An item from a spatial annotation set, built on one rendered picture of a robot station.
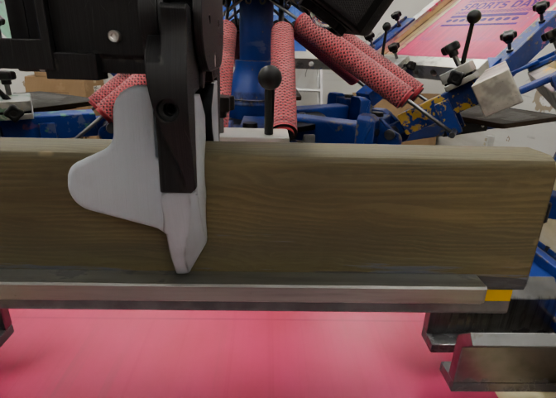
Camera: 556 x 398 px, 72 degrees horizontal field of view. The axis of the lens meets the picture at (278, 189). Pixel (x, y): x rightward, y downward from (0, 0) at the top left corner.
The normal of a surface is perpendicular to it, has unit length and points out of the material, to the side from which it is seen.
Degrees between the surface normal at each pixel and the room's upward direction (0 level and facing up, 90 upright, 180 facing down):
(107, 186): 85
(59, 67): 90
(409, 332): 0
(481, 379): 90
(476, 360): 90
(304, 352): 0
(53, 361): 0
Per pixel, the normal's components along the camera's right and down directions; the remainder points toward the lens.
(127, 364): 0.03, -0.94
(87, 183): 0.03, 0.26
